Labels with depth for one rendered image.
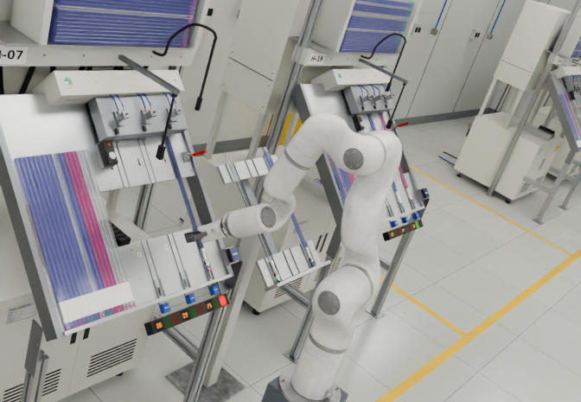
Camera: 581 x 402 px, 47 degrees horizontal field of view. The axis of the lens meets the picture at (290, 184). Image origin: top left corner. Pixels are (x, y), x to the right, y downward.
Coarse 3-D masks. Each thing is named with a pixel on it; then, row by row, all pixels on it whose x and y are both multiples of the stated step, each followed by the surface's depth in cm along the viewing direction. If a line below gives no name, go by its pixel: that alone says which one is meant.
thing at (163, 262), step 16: (144, 240) 213; (160, 240) 217; (176, 240) 222; (128, 256) 207; (144, 256) 211; (160, 256) 216; (176, 256) 220; (192, 256) 225; (208, 256) 231; (128, 272) 205; (144, 272) 209; (160, 272) 214; (176, 272) 218; (192, 272) 223; (208, 272) 229; (224, 272) 234; (144, 288) 208; (160, 288) 212; (176, 288) 217
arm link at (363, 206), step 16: (384, 144) 165; (400, 144) 174; (368, 176) 174; (384, 176) 173; (352, 192) 173; (368, 192) 171; (384, 192) 172; (352, 208) 171; (368, 208) 170; (352, 224) 172; (368, 224) 171; (352, 240) 173; (368, 240) 173; (352, 256) 182; (368, 256) 178; (368, 272) 181
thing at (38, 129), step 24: (0, 96) 191; (24, 96) 197; (0, 120) 189; (24, 120) 195; (48, 120) 201; (72, 120) 207; (24, 144) 192; (48, 144) 198; (72, 144) 204; (120, 144) 217; (144, 144) 224; (96, 168) 208; (120, 168) 215; (144, 168) 222; (168, 168) 229; (192, 168) 237
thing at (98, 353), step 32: (0, 192) 257; (0, 224) 238; (32, 224) 244; (128, 224) 264; (0, 256) 222; (0, 288) 208; (0, 320) 206; (128, 320) 255; (0, 352) 212; (64, 352) 236; (96, 352) 250; (128, 352) 265; (0, 384) 219; (64, 384) 245
